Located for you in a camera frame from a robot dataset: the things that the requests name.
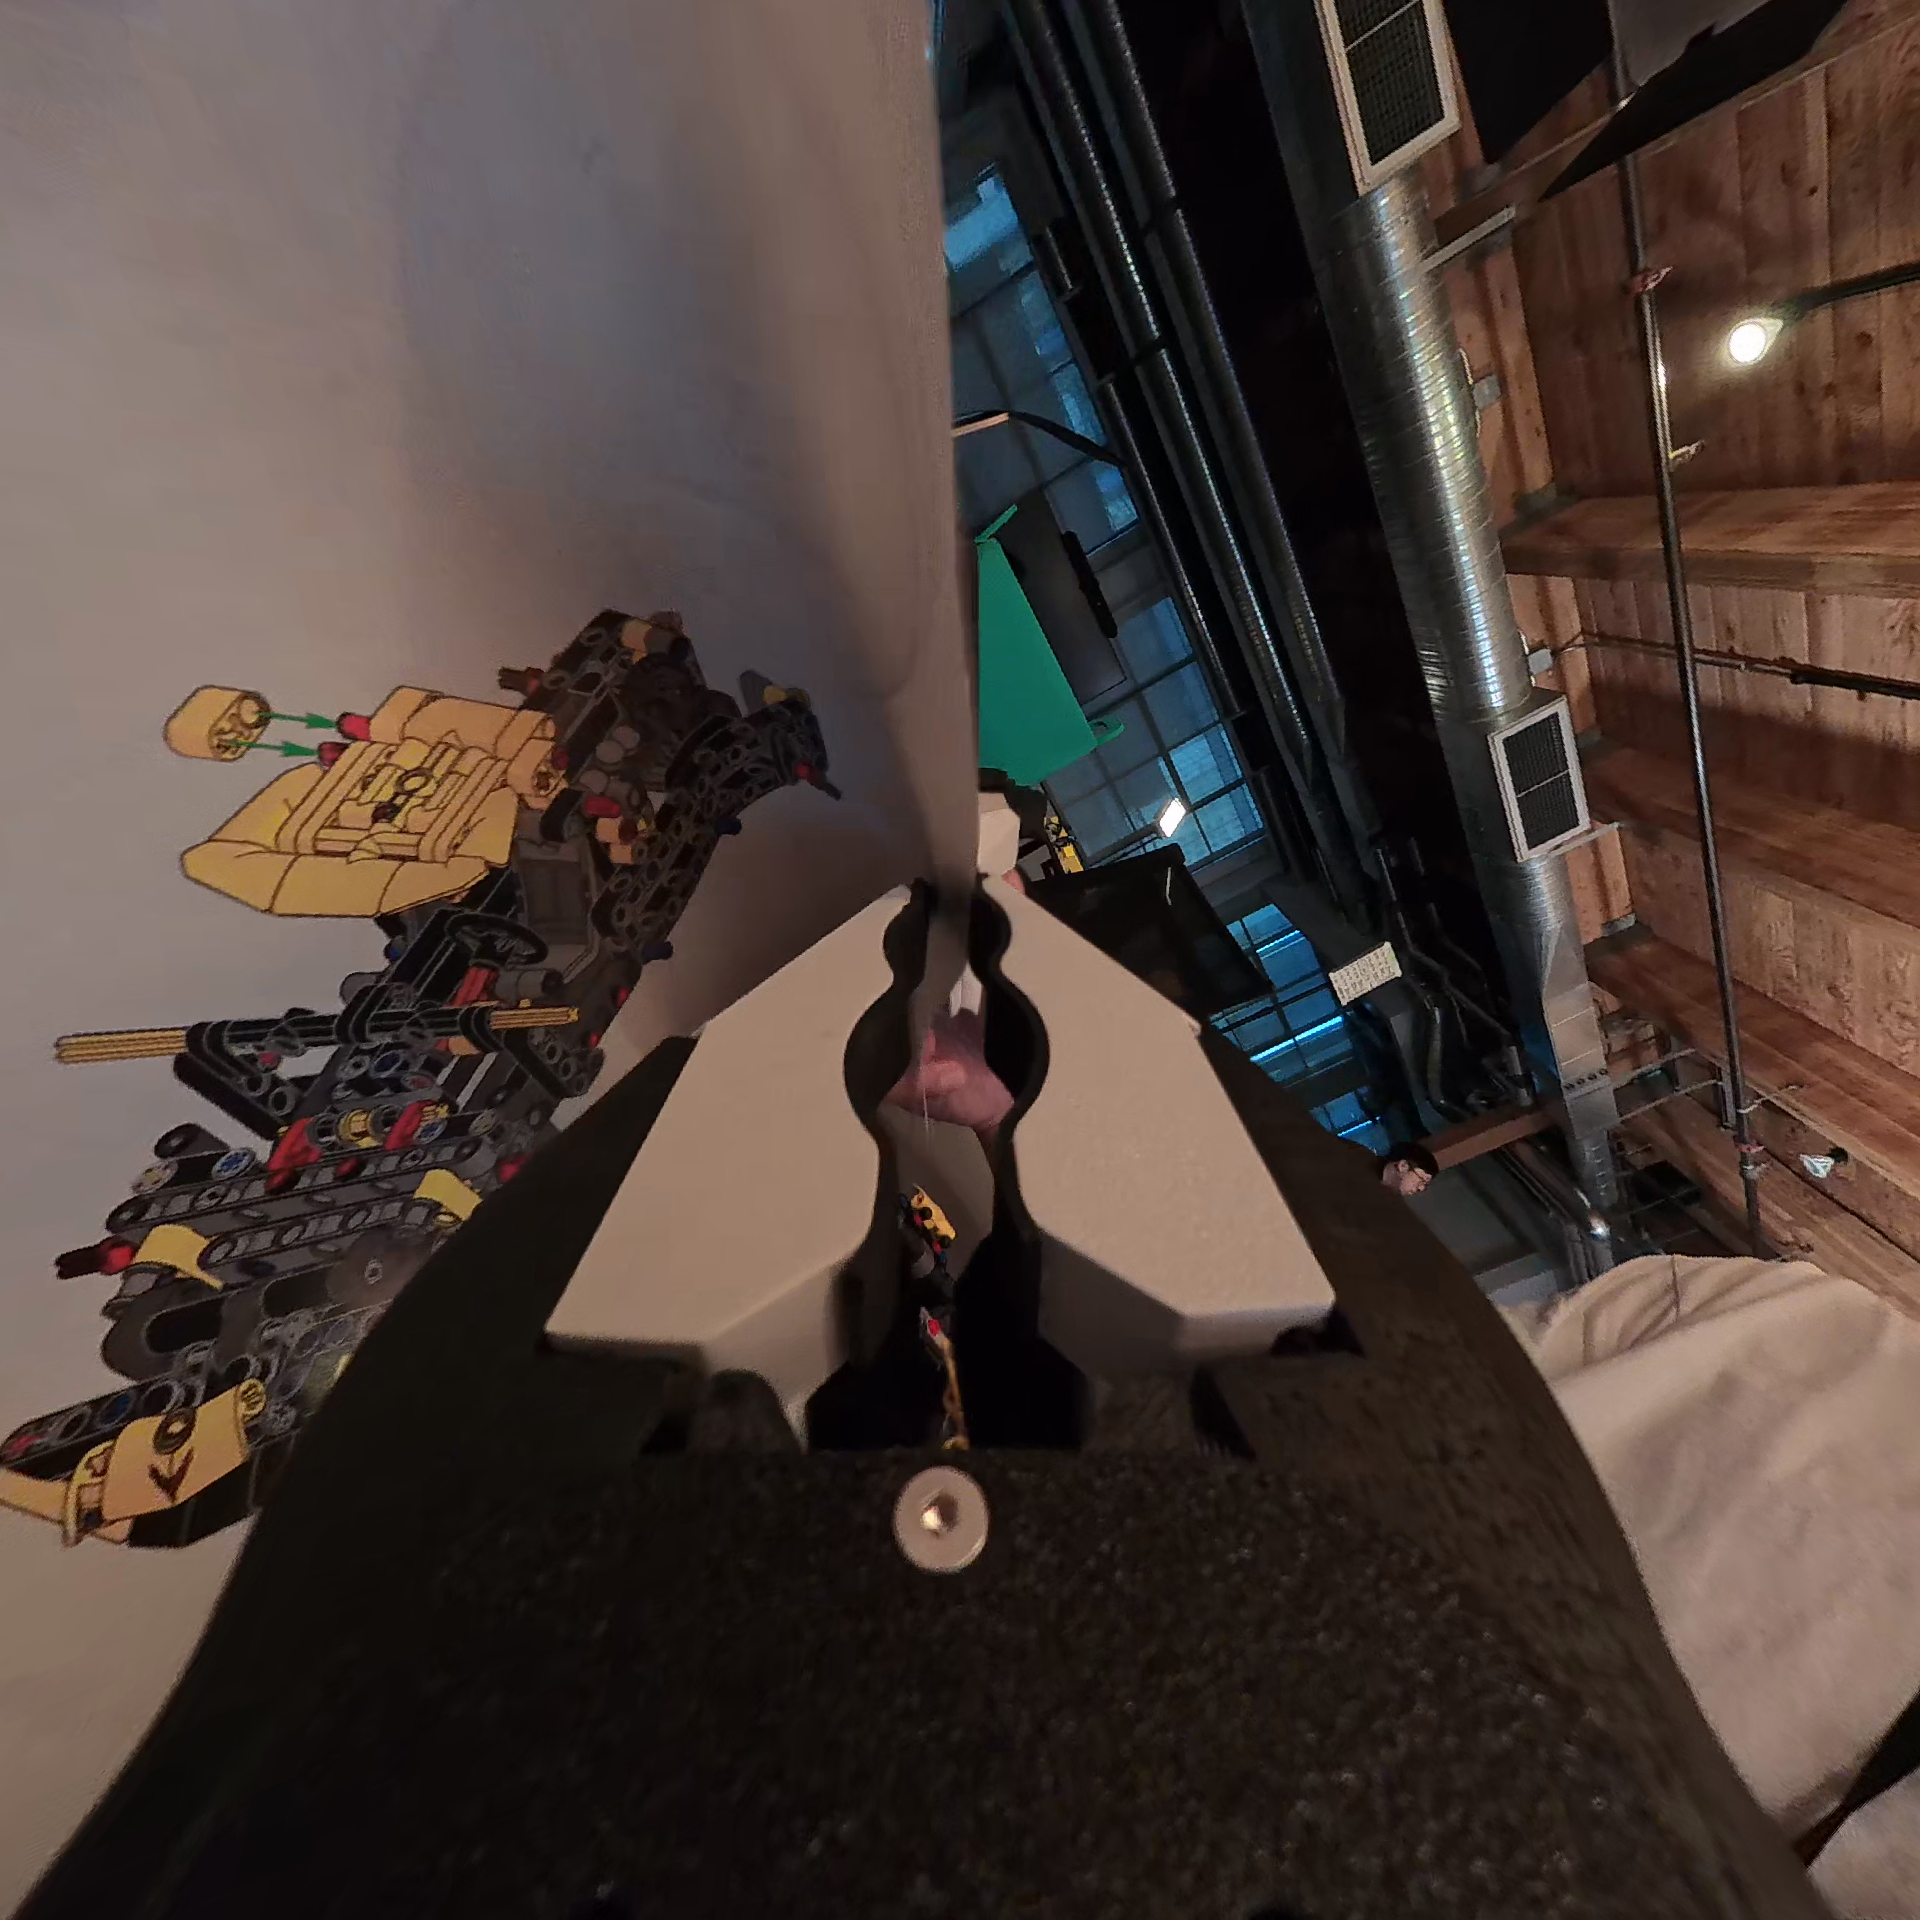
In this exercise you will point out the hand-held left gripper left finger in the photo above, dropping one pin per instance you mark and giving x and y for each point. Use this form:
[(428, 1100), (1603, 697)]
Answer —
[(719, 1201)]

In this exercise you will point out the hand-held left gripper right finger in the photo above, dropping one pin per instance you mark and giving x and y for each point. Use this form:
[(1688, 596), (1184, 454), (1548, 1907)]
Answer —
[(1171, 1186)]

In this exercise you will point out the yellow black toy brick car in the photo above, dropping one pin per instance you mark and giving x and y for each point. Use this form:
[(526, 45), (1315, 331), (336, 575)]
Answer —
[(922, 1215)]

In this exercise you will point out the green box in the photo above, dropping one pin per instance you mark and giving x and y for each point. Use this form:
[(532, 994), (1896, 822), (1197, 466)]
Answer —
[(1026, 673)]

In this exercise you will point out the instruction booklet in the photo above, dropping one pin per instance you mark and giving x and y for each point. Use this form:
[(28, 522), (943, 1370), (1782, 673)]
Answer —
[(452, 377)]

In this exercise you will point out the person's right hand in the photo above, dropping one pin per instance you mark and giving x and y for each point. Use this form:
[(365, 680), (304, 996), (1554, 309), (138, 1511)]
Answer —
[(944, 1078)]

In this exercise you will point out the black monitor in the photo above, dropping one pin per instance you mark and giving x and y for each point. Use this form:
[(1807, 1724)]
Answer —
[(1141, 931)]

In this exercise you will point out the white paper notice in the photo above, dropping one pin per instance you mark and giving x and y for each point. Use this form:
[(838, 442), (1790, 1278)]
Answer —
[(1364, 973)]

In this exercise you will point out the white vent grille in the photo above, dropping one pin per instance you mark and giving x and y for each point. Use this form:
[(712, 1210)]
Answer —
[(1542, 783), (1388, 78)]

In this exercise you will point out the person's white clothing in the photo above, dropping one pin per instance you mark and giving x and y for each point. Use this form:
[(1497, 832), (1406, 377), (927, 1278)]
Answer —
[(1725, 1500)]

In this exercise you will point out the metal conduit pipe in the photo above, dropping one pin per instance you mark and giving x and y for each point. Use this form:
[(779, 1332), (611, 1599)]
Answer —
[(1678, 598)]

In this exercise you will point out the ceiling spot lamp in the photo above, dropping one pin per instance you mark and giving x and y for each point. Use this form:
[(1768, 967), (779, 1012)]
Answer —
[(1749, 340)]

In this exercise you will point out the silver ventilation duct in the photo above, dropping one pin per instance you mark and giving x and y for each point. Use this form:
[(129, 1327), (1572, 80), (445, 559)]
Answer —
[(1426, 453)]

